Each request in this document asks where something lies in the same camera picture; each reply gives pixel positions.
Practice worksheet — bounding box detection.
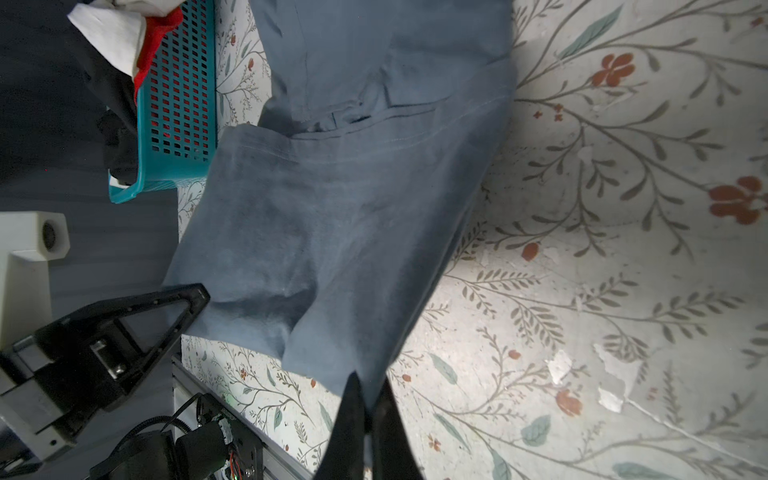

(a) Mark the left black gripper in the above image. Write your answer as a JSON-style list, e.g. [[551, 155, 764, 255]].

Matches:
[[1, 284, 210, 462]]

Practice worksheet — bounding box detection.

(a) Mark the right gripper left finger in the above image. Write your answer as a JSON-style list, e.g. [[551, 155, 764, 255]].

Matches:
[[313, 373, 366, 480]]

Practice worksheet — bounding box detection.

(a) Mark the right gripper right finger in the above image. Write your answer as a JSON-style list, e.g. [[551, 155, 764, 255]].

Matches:
[[370, 380, 424, 480]]

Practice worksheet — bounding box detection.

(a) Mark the grey-blue t-shirt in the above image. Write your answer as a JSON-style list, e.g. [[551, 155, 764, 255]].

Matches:
[[165, 0, 514, 406]]

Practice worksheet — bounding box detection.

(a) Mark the teal plastic laundry basket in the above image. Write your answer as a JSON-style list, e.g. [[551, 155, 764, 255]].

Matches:
[[109, 1, 217, 204]]

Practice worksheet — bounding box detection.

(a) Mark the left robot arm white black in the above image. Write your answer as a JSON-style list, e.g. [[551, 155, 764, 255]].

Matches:
[[1, 284, 227, 479]]

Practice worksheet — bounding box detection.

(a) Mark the black t-shirt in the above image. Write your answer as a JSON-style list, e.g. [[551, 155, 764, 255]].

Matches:
[[1, 1, 118, 188]]

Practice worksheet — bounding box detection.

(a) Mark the white garment in basket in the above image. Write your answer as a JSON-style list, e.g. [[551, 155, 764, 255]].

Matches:
[[67, 0, 183, 79]]

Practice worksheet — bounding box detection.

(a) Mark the red garment in basket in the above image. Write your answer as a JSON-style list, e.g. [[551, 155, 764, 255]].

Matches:
[[133, 6, 183, 100]]

